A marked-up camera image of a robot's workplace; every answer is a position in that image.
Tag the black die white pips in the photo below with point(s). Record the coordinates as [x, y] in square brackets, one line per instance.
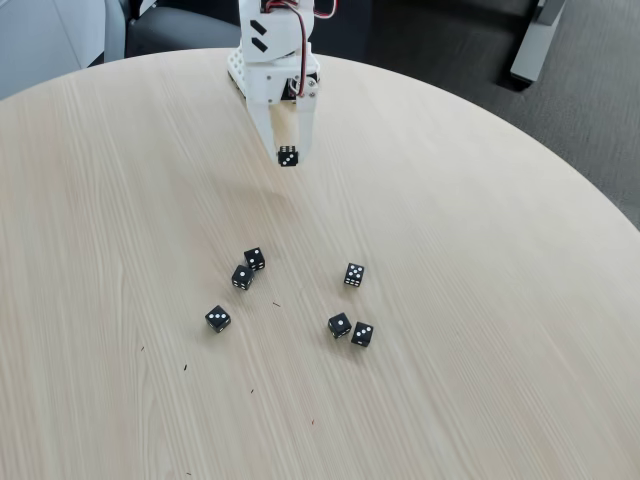
[354, 275]
[254, 259]
[217, 319]
[288, 157]
[340, 326]
[362, 334]
[242, 277]

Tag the black office chair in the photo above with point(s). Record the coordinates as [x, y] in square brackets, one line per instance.
[180, 32]

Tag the white cabinet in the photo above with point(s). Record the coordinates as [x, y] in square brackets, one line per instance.
[40, 40]

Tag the grey desk leg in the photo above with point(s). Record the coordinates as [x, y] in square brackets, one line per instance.
[530, 50]

